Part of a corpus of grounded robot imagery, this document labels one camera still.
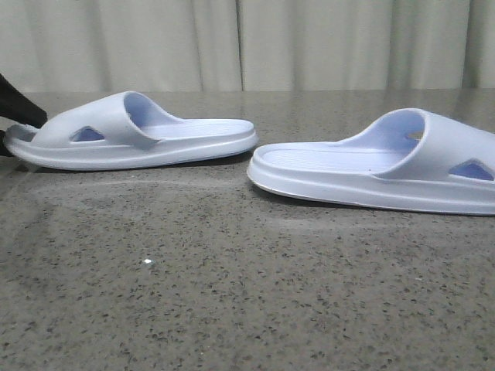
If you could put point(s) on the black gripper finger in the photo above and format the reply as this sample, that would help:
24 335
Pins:
15 106
3 150

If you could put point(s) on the light blue slipper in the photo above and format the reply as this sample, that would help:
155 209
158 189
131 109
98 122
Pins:
126 130
408 159

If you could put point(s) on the beige curtain backdrop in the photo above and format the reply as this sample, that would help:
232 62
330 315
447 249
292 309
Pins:
246 45

